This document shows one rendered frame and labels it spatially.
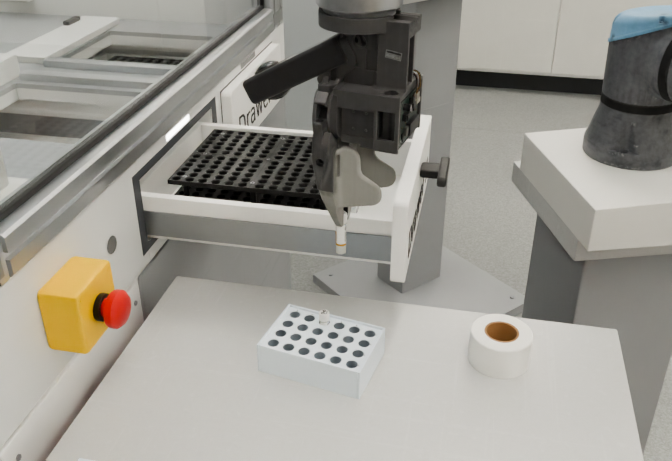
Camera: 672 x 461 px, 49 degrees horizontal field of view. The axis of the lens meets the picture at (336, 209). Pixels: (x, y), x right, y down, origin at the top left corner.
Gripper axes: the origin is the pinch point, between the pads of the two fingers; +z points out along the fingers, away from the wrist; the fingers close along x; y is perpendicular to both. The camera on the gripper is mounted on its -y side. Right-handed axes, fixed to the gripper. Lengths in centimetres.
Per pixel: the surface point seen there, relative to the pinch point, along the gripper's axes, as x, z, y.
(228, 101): 36.7, 5.7, -33.3
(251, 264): 46, 43, -36
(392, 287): 119, 93, -29
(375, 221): 12.6, 8.0, 0.0
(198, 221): 8.4, 10.6, -22.1
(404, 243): 11.5, 9.5, 4.1
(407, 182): 17.0, 4.3, 2.4
